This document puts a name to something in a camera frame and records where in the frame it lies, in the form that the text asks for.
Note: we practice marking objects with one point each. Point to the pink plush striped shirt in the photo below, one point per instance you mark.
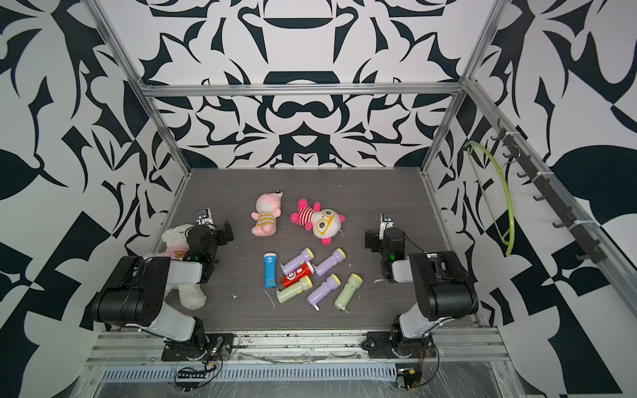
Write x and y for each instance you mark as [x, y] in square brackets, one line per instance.
[268, 210]

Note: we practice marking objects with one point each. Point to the white plush yellow glasses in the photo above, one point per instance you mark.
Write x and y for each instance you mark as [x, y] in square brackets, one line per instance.
[324, 223]

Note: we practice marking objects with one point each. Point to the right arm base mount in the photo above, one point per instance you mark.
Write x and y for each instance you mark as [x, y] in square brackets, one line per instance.
[387, 345]

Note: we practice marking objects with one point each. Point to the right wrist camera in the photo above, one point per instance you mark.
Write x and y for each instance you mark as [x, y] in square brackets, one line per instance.
[386, 223]

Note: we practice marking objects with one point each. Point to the black connector box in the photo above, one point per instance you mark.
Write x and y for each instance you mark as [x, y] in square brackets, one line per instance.
[408, 378]
[190, 377]

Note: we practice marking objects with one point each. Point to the red flashlight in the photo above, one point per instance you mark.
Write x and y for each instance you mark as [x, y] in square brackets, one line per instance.
[306, 269]

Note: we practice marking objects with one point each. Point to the blue flashlight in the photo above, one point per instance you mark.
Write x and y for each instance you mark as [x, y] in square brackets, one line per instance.
[270, 262]

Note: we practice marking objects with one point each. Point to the white teddy bear pink shirt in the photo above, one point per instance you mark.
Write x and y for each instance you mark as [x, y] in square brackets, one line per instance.
[183, 276]

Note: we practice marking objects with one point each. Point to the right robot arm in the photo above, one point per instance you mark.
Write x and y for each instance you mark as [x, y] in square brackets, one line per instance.
[444, 292]

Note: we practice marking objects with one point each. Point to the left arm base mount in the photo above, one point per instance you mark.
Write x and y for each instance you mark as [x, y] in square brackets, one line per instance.
[216, 346]

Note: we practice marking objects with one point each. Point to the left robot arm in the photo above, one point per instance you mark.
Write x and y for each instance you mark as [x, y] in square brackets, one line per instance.
[134, 294]

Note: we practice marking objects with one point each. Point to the purple flashlight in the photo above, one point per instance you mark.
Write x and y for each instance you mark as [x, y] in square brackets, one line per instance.
[331, 284]
[326, 265]
[292, 265]

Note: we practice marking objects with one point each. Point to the light green flashlight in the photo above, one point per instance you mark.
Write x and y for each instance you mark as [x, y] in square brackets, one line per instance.
[353, 284]
[303, 285]

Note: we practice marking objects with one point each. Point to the light green flashlight left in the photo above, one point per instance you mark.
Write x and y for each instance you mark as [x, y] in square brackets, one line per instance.
[303, 285]

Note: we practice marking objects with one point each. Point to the black hook rail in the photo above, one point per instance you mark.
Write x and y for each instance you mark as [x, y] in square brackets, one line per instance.
[551, 190]

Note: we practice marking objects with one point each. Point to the black connector box right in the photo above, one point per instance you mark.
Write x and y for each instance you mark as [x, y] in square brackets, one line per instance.
[408, 378]

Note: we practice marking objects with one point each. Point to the green hoop on wall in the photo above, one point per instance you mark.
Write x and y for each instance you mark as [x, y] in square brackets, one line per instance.
[507, 238]

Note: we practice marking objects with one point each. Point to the light green flashlight right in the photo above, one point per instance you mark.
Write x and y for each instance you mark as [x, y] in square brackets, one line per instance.
[353, 284]

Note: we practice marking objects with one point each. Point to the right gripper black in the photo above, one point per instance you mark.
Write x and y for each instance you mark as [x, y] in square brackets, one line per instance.
[373, 239]

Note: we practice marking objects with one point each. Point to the black connector box left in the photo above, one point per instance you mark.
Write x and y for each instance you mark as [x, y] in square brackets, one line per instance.
[190, 377]

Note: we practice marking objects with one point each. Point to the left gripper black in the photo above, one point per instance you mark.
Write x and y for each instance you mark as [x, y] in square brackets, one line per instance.
[224, 232]

